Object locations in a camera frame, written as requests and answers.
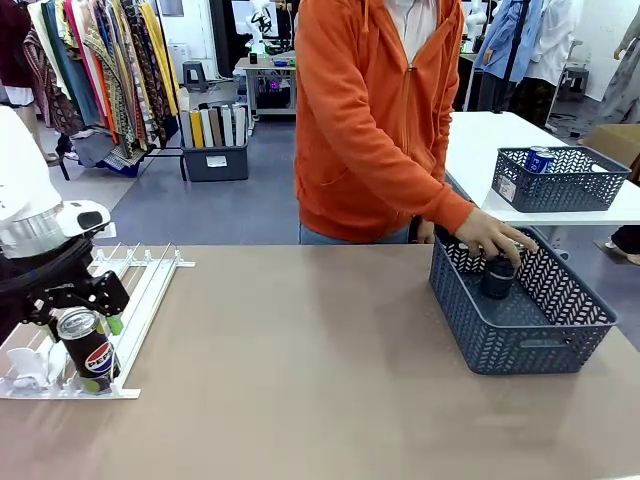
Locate white side table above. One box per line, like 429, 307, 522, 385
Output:
443, 110, 640, 261

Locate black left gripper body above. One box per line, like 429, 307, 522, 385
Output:
28, 276, 100, 315

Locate white fabric roll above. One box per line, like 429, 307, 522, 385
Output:
221, 104, 235, 148
233, 103, 248, 147

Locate person's right forearm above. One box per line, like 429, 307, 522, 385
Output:
369, 144, 476, 236

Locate white wire can dispenser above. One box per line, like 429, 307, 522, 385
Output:
0, 242, 197, 401

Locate grey plastic stool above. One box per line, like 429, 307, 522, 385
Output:
558, 64, 589, 101
182, 59, 209, 94

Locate yellow fabric roll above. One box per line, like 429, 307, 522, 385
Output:
189, 109, 205, 149

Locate bystander's shoe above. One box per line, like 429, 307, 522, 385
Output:
604, 224, 640, 266

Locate background workbench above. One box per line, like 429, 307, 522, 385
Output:
233, 49, 297, 117

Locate clothes rack with colourful garments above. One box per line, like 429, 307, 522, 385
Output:
0, 0, 181, 176

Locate grey plastic lattice basket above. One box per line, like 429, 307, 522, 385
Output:
428, 225, 619, 376
491, 146, 632, 214

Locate brown fabric roll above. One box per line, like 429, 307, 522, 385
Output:
208, 107, 224, 148

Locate black stand pole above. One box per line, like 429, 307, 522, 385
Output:
492, 0, 532, 116

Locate black can with white label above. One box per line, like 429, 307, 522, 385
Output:
480, 253, 517, 300

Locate grey storage bin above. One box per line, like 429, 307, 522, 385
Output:
181, 143, 250, 183

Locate black Pepsi can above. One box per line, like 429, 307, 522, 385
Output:
56, 307, 121, 395

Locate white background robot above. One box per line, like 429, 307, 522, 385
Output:
247, 0, 281, 54

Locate brown cardboard box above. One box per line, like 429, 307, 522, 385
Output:
582, 123, 640, 182

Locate grey dress on mannequin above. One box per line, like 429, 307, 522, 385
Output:
597, 0, 640, 125

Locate person's right hand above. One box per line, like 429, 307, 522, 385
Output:
454, 207, 540, 270

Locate blue white Pocari Sweat can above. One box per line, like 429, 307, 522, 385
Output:
524, 145, 557, 175

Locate person in orange hoodie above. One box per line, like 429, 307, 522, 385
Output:
293, 0, 476, 246

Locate black robot cable hose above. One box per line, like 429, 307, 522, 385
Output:
0, 238, 96, 302

